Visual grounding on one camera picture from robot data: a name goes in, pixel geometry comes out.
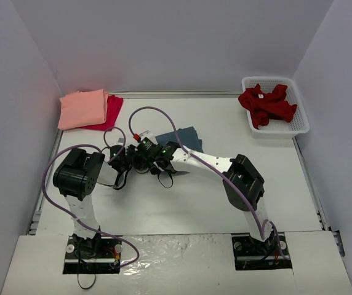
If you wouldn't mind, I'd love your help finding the teal blue t shirt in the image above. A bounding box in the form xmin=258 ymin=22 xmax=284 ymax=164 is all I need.
xmin=154 ymin=125 xmax=204 ymax=177

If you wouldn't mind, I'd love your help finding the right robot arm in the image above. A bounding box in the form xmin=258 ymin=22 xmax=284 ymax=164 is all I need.
xmin=127 ymin=137 xmax=274 ymax=254

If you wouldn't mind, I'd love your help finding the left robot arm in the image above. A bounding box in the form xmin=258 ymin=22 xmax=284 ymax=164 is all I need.
xmin=53 ymin=145 xmax=132 ymax=257

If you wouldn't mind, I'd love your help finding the folded magenta t shirt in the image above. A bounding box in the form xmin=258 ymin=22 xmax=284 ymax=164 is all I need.
xmin=81 ymin=95 xmax=124 ymax=131

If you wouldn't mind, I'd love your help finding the folded salmon pink t shirt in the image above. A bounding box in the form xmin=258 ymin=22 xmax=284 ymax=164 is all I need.
xmin=58 ymin=89 xmax=108 ymax=130

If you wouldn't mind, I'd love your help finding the crumpled dark red t shirt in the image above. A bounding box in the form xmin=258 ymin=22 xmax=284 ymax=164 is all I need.
xmin=238 ymin=84 xmax=297 ymax=129

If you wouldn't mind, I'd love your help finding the white perforated plastic basket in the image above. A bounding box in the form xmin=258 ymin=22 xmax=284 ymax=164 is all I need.
xmin=241 ymin=76 xmax=310 ymax=140

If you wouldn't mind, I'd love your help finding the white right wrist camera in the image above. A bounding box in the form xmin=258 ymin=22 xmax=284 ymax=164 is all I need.
xmin=133 ymin=130 xmax=157 ymax=143

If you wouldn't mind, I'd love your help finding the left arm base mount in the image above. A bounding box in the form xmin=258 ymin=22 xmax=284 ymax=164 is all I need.
xmin=63 ymin=237 xmax=123 ymax=275

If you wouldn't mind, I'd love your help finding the black thin floor cable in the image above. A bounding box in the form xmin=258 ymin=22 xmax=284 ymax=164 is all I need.
xmin=76 ymin=271 xmax=97 ymax=290

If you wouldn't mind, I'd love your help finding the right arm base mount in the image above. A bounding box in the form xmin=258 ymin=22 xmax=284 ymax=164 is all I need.
xmin=231 ymin=232 xmax=292 ymax=271

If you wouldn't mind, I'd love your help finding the aluminium table edge rail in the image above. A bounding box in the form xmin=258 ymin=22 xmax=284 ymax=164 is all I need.
xmin=292 ymin=137 xmax=332 ymax=232

